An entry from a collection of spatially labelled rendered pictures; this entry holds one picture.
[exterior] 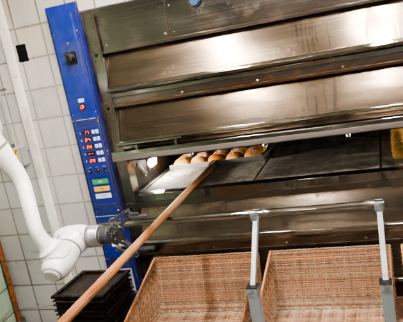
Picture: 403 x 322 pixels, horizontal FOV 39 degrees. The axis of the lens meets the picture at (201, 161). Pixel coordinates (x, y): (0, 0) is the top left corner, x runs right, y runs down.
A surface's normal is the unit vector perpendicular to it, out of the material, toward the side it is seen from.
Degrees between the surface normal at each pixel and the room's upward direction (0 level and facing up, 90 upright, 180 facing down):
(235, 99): 70
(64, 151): 90
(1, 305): 90
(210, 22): 90
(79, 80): 90
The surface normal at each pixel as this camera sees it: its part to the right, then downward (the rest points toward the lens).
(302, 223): -0.33, -0.08
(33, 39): -0.29, 0.26
